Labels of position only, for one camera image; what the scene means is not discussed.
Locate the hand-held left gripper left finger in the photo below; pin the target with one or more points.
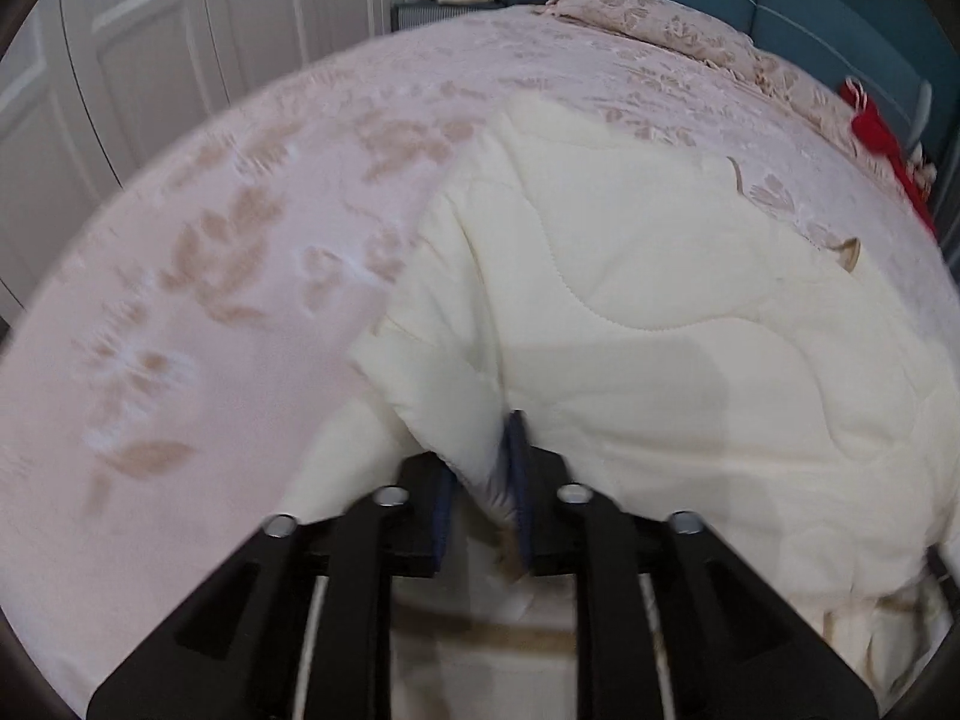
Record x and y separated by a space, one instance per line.
441 525

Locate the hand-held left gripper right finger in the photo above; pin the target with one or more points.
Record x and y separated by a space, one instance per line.
519 487

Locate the cream quilted jacket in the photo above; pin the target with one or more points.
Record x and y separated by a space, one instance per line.
637 277

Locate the pink floral bed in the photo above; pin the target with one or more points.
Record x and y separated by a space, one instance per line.
225 277

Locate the grey nightstand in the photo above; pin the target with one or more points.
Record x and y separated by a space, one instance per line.
435 16

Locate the pink floral pillow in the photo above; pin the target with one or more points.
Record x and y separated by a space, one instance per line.
645 15
787 86

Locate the red garment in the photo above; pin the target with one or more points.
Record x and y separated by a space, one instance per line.
870 124

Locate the small plush toys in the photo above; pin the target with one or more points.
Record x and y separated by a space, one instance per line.
921 171

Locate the white wardrobe doors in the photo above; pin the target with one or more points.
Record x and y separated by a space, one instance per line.
150 30

